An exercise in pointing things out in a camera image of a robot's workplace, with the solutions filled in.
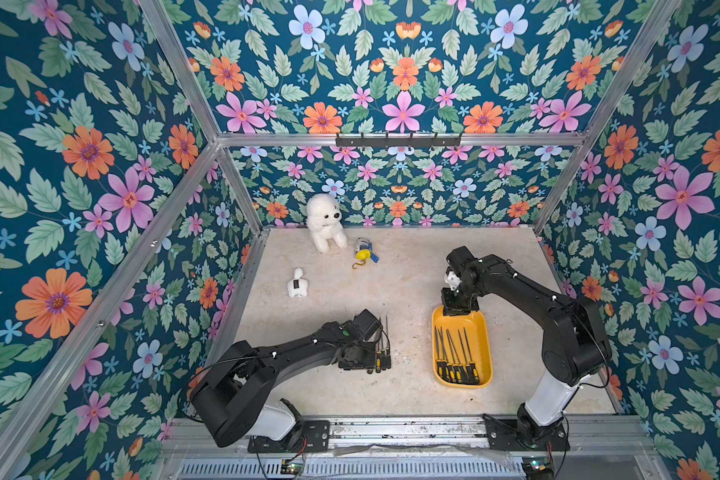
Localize file tool yellow-black handle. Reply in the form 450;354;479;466
374;325;385;373
458;332;472;385
434;328;447;380
436;328;456;383
463;328;480;385
382;317;392;370
445;332;464;384
446;330;465;384

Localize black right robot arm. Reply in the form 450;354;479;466
441;246;612;441

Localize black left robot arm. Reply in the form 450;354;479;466
189;310;389;451

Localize yellow plastic storage tray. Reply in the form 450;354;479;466
431;306;494;389

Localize small white robot figurine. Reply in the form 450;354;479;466
287;267;309;298

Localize yellow blue small toy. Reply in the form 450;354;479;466
352;238;379;270

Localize white plush seal toy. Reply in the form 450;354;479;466
306;194;348;254

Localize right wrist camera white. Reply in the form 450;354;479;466
444;268;461;291

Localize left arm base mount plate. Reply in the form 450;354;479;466
247;420;331;454

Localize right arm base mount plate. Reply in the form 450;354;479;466
482;414;570;452

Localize black wall hook rail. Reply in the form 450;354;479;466
334;133;462;149

